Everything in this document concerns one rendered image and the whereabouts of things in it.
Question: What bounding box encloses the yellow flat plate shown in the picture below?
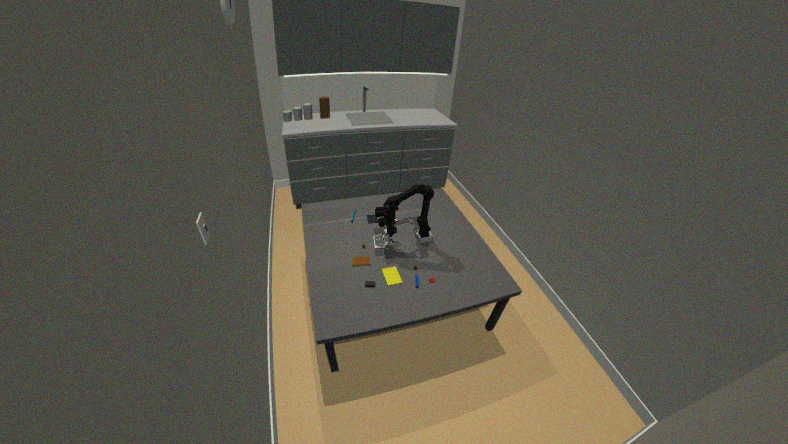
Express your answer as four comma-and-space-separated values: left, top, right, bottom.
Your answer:
381, 267, 403, 286

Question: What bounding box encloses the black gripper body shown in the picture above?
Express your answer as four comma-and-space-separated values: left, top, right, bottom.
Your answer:
386, 214, 397, 234

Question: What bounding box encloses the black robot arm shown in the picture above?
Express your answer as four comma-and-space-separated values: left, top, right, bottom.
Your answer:
375, 184, 434, 238

